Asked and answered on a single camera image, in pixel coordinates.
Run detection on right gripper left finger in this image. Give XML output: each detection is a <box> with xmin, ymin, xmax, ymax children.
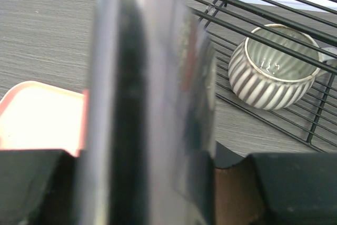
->
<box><xmin>1</xmin><ymin>149</ymin><xmax>85</xmax><ymax>224</ymax></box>

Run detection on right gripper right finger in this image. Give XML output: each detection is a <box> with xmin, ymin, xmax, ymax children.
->
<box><xmin>215</xmin><ymin>144</ymin><xmax>336</xmax><ymax>224</ymax></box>

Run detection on metal tongs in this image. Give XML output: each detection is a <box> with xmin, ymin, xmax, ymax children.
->
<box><xmin>71</xmin><ymin>0</ymin><xmax>216</xmax><ymax>224</ymax></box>

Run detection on pink plastic tray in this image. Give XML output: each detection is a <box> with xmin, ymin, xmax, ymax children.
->
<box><xmin>1</xmin><ymin>81</ymin><xmax>88</xmax><ymax>156</ymax></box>

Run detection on striped ceramic cup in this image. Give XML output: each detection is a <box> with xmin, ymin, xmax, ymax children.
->
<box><xmin>228</xmin><ymin>24</ymin><xmax>336</xmax><ymax>110</ymax></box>

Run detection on black wire rack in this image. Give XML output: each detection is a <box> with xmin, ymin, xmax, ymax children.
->
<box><xmin>185</xmin><ymin>0</ymin><xmax>336</xmax><ymax>155</ymax></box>

